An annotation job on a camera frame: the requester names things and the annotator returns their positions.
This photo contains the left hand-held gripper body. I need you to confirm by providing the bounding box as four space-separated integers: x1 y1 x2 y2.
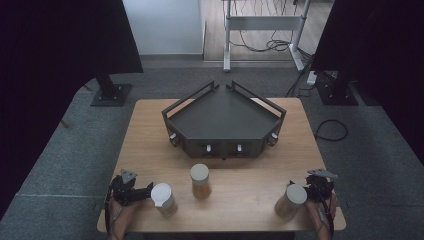
109 168 142 206

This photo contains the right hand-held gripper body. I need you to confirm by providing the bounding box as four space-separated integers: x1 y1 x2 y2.
305 168 339 204

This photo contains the pale spice jar round lid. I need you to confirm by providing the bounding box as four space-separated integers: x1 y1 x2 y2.
274 183 308 221

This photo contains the spice jar with spouted lid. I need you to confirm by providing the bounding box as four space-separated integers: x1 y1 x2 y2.
150 182 179 218

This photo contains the orange spice jar round lid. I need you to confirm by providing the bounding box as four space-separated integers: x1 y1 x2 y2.
189 163 213 200

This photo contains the black corner rack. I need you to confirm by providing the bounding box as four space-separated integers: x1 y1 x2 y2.
161 79 288 160

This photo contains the person's left hand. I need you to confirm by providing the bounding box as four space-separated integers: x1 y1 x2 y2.
108 198 142 232

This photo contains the person's right hand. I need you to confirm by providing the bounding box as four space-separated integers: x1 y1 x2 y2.
307 192 338 232

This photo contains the black stand base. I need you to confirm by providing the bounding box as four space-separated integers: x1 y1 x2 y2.
315 70 360 107
90 73 134 108

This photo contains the white power strip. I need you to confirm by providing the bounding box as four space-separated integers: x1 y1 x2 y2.
306 70 319 86

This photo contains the black curtain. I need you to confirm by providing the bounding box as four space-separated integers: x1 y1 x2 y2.
310 0 424 165
0 0 145 219

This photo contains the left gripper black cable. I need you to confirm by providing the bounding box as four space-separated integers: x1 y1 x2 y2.
104 186 116 236

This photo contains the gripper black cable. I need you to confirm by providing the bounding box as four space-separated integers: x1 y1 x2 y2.
104 186 116 236
318 193 335 238

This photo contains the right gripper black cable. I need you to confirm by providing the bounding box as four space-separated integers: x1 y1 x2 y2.
318 193 335 238

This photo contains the looped black floor cable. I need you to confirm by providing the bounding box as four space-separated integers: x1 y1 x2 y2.
314 118 350 142

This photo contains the tangle of black cables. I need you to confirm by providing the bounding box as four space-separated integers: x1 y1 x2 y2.
229 0 315 64

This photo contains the white desk frame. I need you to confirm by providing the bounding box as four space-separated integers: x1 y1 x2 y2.
222 0 313 73

